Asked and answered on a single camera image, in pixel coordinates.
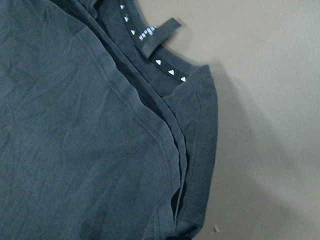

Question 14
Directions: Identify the black graphic t-shirt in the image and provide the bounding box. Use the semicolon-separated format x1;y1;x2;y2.
0;0;218;240

